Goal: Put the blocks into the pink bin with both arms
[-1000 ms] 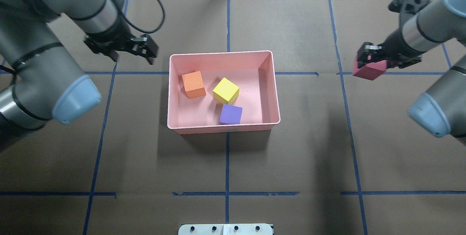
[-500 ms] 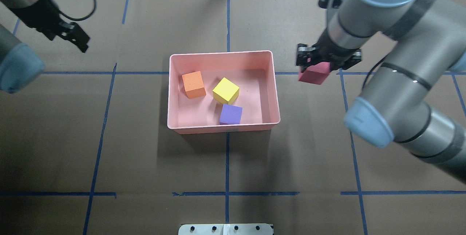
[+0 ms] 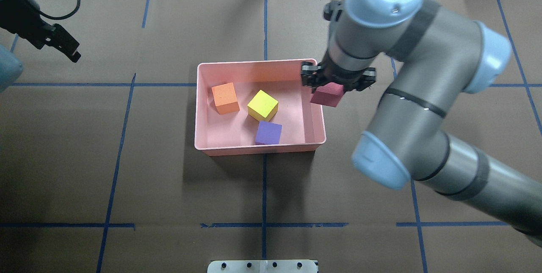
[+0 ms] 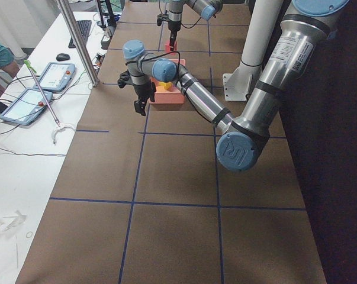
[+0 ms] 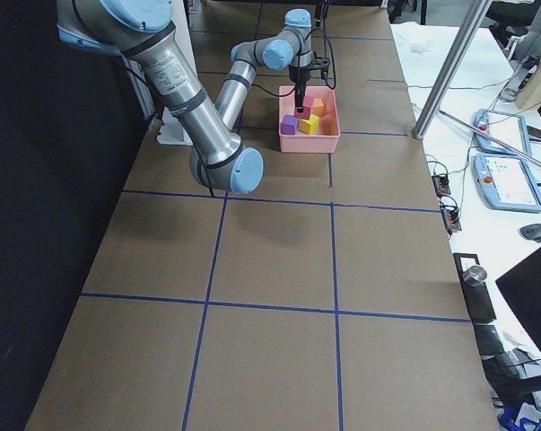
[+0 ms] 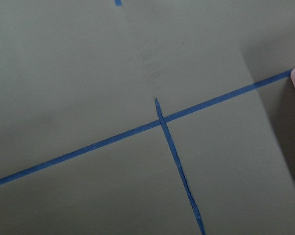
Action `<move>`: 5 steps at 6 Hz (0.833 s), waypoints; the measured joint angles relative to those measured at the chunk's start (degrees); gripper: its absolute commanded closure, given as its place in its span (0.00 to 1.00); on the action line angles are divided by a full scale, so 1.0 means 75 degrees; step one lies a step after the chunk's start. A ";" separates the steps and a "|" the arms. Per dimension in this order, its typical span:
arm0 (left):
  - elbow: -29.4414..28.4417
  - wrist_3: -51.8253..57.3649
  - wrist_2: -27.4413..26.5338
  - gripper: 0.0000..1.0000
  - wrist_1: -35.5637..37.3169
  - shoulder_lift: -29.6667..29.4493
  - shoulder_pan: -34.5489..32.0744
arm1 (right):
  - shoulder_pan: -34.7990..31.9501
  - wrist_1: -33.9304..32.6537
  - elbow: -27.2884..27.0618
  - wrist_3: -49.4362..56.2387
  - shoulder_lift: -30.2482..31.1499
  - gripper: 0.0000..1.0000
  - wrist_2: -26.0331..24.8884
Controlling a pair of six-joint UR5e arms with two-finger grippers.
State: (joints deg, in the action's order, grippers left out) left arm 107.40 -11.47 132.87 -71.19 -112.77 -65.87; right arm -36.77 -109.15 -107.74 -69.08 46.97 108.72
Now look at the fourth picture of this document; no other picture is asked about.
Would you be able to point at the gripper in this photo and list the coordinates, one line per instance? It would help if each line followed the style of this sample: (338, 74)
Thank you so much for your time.
(142, 90)
(174, 26)

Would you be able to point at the pink foam block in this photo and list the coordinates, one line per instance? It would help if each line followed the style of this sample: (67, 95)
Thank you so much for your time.
(169, 48)

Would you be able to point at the yellow foam block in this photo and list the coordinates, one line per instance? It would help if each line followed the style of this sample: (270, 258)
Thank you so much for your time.
(163, 86)

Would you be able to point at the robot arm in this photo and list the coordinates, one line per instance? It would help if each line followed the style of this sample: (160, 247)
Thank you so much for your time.
(277, 49)
(204, 8)

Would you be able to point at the pink plastic bin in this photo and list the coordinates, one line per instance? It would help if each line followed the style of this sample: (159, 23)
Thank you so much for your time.
(172, 96)

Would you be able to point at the grabber stick tool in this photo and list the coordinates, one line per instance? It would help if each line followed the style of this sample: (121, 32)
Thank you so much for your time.
(59, 125)

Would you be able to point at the teach pendant far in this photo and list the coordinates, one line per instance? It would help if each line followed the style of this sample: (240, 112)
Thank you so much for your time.
(56, 76)

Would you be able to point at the teach pendant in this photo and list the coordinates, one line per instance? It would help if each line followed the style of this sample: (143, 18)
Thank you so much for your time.
(56, 76)
(26, 108)

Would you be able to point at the black keyboard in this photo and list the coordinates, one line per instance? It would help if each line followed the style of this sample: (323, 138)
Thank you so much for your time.
(84, 27)

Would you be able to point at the black computer mouse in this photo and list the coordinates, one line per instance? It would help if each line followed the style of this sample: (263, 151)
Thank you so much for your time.
(62, 57)

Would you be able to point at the teach pendant near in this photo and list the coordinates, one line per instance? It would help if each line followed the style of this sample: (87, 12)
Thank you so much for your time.
(26, 108)

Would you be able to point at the crumpled clear plastic wrap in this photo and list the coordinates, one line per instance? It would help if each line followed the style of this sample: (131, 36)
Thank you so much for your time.
(12, 223)

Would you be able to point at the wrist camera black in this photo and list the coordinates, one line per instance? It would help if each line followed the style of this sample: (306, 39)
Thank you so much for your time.
(162, 18)
(124, 79)

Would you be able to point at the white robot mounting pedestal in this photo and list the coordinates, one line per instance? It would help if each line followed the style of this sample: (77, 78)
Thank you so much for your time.
(264, 17)

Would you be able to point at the aluminium frame post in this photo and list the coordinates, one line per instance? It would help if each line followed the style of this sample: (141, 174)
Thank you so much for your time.
(77, 39)

